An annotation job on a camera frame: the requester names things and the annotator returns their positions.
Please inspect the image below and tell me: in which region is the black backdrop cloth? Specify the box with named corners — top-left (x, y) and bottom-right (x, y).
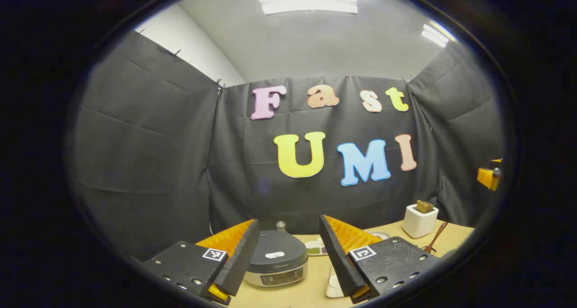
top-left (68, 31), bottom-right (504, 261)

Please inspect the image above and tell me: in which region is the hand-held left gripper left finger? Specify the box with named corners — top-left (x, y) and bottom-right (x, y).
top-left (142, 219), bottom-right (261, 306)

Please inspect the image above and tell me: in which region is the long ceiling light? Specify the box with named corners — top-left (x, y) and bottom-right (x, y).
top-left (256, 0), bottom-right (358, 15)

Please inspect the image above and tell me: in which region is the small ceiling light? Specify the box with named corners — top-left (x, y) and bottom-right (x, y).
top-left (421, 23), bottom-right (452, 48)

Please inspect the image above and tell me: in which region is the grey silver rice cooker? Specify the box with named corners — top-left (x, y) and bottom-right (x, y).
top-left (243, 230), bottom-right (309, 288)

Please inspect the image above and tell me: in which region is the white toaster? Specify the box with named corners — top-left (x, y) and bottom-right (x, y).
top-left (402, 203), bottom-right (439, 239)

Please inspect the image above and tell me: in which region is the white divided bean dish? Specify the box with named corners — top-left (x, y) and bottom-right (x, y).
top-left (305, 237), bottom-right (329, 257)

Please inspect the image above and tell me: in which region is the brown wooden spoon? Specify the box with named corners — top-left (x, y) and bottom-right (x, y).
top-left (424, 221), bottom-right (449, 254)

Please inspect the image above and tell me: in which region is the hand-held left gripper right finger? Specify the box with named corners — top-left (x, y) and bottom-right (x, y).
top-left (319, 215), bottom-right (440, 305)

